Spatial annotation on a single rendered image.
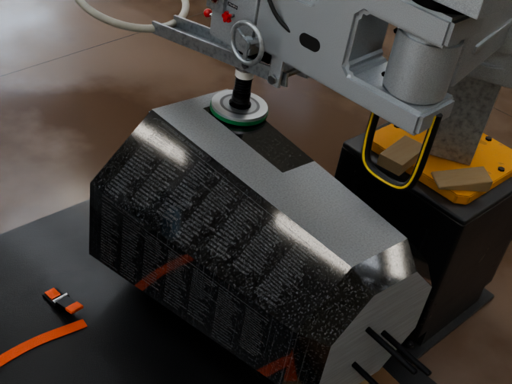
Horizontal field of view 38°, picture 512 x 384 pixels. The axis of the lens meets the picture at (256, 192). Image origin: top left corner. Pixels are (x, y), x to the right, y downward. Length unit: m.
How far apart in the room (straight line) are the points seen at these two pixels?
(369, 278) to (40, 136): 2.37
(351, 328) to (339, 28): 0.89
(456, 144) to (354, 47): 0.83
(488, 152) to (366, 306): 1.11
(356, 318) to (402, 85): 0.69
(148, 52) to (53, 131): 1.13
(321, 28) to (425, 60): 0.35
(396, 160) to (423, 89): 0.67
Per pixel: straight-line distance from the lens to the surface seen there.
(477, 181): 2.84
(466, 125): 2.90
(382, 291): 2.25
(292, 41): 2.37
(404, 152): 2.84
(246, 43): 2.42
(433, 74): 2.15
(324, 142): 4.35
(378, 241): 2.31
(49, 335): 3.03
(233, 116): 2.69
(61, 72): 4.73
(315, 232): 2.28
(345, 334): 2.25
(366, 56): 2.34
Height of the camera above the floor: 2.29
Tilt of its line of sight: 37 degrees down
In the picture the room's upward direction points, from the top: 11 degrees clockwise
